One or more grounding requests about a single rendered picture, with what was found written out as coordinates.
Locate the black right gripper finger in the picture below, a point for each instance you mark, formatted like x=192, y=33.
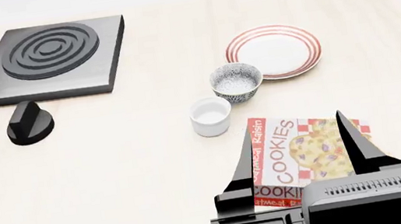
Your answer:
x=363, y=154
x=240, y=188

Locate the white ramekin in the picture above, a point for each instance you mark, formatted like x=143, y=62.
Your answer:
x=211, y=118

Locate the patterned black and white bowl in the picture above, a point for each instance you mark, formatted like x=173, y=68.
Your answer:
x=236, y=83

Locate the white plate with red rings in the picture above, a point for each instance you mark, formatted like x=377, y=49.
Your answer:
x=279, y=54

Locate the black flat stove plate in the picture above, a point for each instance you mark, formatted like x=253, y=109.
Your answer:
x=61, y=75

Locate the oatmeal raisin cookies box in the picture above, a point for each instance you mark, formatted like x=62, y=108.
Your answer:
x=308, y=152

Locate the black stove knob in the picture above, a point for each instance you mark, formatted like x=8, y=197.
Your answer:
x=29, y=127

